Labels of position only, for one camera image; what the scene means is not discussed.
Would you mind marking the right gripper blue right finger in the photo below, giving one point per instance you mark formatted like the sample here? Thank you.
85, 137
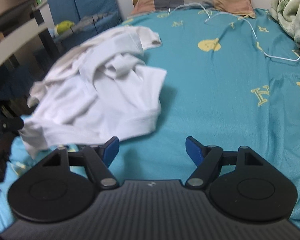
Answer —
207, 160

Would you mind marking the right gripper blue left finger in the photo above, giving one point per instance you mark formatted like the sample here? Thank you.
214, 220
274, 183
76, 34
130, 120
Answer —
97, 160

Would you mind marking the white t-shirt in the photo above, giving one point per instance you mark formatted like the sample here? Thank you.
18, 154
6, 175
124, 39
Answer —
97, 90

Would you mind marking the teal patterned bed sheet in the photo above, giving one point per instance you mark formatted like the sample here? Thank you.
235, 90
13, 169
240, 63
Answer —
229, 82

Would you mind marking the grey cloth on chair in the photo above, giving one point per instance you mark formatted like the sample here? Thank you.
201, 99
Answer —
94, 19

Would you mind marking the yellow green plush toy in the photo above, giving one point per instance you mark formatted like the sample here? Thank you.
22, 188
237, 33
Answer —
63, 27

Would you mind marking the blue covered chair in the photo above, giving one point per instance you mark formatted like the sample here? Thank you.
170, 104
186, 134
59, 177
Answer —
75, 10

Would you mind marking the dark desk with shelf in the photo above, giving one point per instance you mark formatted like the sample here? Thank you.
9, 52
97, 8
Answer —
23, 31

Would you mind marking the light green fleece blanket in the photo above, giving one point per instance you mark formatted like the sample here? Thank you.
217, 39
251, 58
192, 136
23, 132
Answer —
287, 14

